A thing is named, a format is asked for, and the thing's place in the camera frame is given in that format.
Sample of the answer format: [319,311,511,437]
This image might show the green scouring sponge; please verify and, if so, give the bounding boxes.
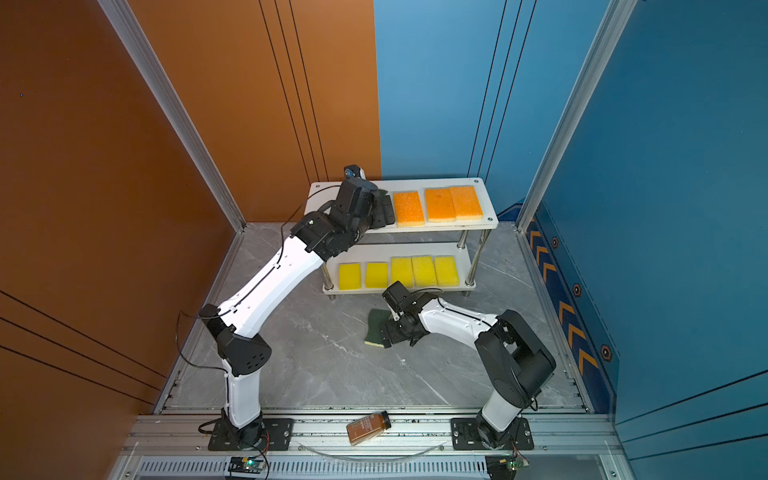
[364,309,391,348]

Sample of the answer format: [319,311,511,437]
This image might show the yellow sponge stack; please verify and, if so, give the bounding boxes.
[365,262,389,289]

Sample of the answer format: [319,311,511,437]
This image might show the orange sponge stack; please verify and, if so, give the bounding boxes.
[449,185,483,221]

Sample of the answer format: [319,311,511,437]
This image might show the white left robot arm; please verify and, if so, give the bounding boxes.
[198,176,395,450]

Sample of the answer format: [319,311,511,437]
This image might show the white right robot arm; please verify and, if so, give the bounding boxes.
[380,281,556,450]

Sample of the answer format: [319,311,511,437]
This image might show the white two-tier shelf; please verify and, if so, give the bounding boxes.
[322,178,499,297]

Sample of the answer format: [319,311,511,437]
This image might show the brown spice bottle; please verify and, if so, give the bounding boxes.
[346,411,391,446]

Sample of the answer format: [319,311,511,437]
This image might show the circuit board right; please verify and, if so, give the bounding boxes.
[492,456,530,476]

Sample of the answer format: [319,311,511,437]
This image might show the green circuit board left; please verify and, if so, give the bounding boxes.
[228,456,268,475]

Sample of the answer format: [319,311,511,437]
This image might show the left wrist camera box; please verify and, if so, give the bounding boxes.
[343,164,367,180]

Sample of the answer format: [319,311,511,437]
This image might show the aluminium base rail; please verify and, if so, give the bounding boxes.
[111,407,632,479]

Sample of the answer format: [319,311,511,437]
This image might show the aluminium corner post left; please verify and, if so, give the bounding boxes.
[98,0,247,234]

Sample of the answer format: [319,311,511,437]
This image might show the aluminium corner post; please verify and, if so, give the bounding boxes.
[98,0,247,234]
[516,0,637,234]

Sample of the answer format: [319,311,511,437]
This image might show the aluminium corner post right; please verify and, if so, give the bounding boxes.
[516,0,637,234]

